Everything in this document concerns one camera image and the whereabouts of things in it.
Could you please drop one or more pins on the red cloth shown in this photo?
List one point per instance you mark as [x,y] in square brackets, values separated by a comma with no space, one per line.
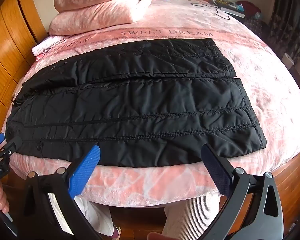
[250,6]

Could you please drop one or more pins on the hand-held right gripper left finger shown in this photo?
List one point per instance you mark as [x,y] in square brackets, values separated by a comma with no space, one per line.
[86,170]

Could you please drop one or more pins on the pink printed bed sheet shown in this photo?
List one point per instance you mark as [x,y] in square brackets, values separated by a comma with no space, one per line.
[265,80]

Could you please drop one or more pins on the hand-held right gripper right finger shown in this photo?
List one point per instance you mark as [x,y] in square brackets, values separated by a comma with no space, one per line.
[213,167]

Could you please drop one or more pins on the cluttered bedside table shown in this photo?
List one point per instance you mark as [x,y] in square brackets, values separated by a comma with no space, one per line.
[233,12]

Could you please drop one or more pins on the teal packet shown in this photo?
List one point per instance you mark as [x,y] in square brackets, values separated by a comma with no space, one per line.
[240,7]

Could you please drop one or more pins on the pink shoe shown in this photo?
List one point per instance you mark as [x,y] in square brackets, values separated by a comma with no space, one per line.
[115,233]

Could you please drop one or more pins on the person's leg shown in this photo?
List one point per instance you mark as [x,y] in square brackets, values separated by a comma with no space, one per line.
[190,217]
[97,217]

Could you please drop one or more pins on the dark patterned curtain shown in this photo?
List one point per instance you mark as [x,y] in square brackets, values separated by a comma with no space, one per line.
[290,17]

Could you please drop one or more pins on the light blue bag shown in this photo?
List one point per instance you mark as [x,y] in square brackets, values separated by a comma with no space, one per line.
[257,15]

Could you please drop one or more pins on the person's right leg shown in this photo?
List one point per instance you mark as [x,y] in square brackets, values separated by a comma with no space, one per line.
[190,217]

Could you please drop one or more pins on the pink white towel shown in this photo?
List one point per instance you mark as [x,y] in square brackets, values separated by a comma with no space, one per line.
[46,46]

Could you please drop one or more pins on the black jacket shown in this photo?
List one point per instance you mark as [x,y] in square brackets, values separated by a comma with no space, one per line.
[140,105]

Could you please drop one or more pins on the person's left hand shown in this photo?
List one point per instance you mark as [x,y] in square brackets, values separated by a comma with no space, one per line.
[2,197]

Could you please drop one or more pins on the person's left leg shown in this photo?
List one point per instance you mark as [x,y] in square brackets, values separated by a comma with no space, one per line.
[97,217]

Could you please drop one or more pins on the pink pillow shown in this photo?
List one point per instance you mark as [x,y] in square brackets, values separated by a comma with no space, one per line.
[72,23]

